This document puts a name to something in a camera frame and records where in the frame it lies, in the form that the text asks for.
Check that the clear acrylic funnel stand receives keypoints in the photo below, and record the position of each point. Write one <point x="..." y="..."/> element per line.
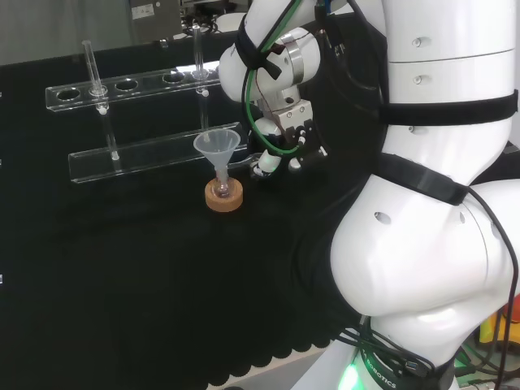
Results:
<point x="142" y="156"/>

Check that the small round-bottom glass flask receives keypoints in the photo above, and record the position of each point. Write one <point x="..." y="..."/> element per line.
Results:
<point x="222" y="190"/>

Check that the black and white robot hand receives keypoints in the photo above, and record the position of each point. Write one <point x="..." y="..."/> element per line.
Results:
<point x="310" y="142"/>

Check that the clear plastic funnel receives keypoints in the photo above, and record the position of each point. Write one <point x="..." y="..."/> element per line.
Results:
<point x="215" y="148"/>

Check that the grey metal box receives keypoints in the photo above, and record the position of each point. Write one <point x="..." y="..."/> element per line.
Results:
<point x="154" y="18"/>

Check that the yellow stop button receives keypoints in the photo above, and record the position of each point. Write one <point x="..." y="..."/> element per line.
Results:
<point x="493" y="329"/>

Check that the black bench cloth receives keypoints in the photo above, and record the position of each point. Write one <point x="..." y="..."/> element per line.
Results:
<point x="142" y="264"/>

